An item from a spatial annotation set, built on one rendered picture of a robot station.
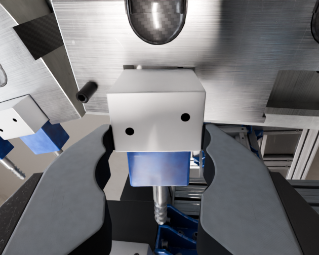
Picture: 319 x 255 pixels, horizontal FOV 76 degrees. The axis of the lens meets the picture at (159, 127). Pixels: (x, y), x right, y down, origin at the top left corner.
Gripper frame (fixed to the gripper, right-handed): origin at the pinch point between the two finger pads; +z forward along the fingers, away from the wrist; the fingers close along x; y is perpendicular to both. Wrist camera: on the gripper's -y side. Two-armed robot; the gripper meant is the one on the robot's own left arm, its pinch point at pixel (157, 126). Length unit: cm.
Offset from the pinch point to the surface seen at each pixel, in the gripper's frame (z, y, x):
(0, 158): 12.4, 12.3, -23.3
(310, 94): 6.1, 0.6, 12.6
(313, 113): 5.0, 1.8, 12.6
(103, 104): 5.9, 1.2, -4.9
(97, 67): 5.4, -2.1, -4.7
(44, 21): 12.1, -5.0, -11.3
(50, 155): 124, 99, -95
